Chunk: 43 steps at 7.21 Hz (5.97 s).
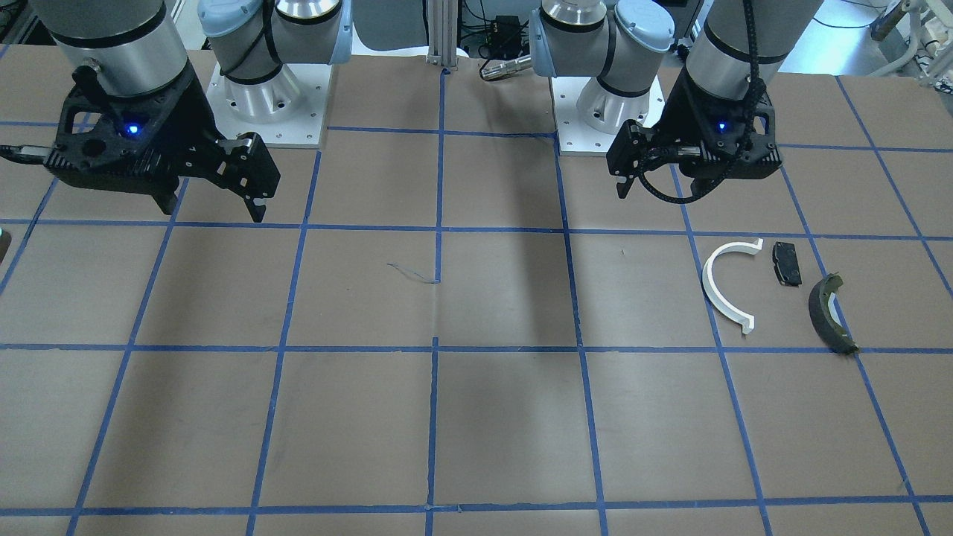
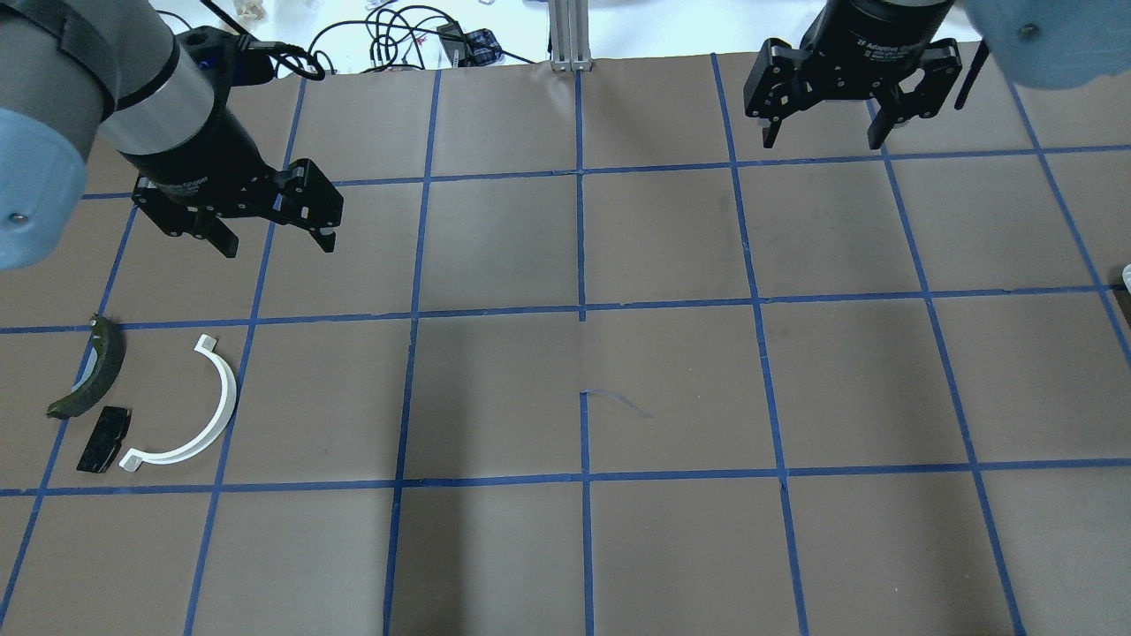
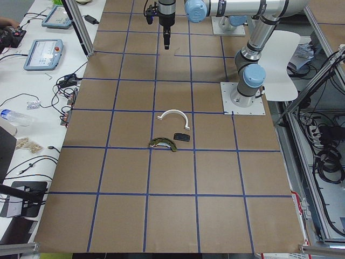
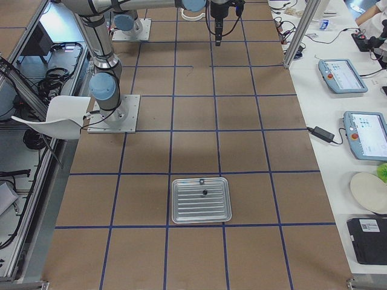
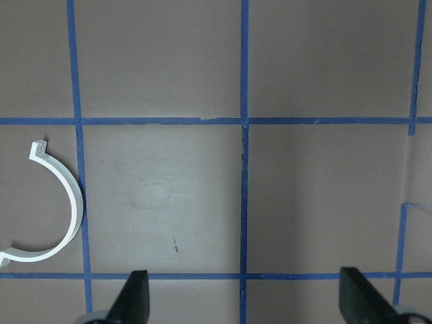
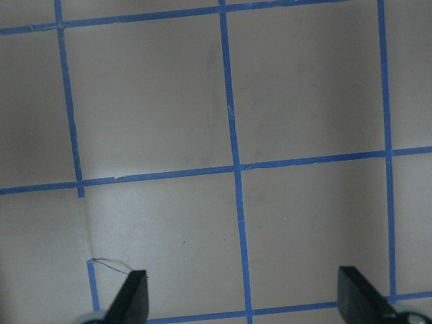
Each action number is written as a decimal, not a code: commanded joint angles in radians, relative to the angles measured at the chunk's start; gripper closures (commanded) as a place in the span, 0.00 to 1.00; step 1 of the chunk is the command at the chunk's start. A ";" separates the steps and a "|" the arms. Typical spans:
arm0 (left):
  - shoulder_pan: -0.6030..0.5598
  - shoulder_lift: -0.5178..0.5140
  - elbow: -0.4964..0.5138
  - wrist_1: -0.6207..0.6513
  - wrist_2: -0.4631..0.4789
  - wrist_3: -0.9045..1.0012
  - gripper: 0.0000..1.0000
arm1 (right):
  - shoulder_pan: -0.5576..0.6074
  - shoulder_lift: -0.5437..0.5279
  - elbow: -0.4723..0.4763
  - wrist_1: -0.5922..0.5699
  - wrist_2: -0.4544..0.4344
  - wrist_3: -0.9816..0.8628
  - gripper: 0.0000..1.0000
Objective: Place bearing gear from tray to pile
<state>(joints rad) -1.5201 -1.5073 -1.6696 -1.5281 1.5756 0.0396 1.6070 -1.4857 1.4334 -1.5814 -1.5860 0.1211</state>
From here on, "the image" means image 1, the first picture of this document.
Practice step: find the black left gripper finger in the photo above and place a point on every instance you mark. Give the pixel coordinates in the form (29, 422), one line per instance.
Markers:
(625, 155)

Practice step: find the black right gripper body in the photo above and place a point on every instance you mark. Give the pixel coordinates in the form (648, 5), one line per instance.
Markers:
(187, 123)

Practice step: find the dark curved brake shoe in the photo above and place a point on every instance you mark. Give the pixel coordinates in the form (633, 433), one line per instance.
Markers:
(821, 312)

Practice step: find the black electronics box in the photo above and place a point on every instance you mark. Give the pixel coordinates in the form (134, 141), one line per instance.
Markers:
(503, 30)

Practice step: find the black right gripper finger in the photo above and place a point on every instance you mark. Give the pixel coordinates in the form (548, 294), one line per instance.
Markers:
(166, 202)
(245, 167)

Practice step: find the silver cylindrical tool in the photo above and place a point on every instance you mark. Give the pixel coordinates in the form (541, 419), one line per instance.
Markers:
(505, 69)

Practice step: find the white curved plastic part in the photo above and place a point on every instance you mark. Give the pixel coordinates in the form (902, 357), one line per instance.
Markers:
(746, 321)

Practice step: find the small black brake pad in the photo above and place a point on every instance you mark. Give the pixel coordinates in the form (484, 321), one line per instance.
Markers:
(786, 264)

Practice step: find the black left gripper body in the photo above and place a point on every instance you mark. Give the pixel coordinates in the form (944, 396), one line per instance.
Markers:
(682, 117)

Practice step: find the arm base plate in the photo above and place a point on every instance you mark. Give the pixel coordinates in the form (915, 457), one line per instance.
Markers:
(588, 117)
(287, 111)

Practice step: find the aluminium frame post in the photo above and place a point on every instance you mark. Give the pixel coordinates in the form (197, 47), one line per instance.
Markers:
(442, 32)

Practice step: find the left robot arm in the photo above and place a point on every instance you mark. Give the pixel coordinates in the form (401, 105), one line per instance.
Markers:
(622, 47)

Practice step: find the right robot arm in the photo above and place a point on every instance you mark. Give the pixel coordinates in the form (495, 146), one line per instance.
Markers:
(139, 49)

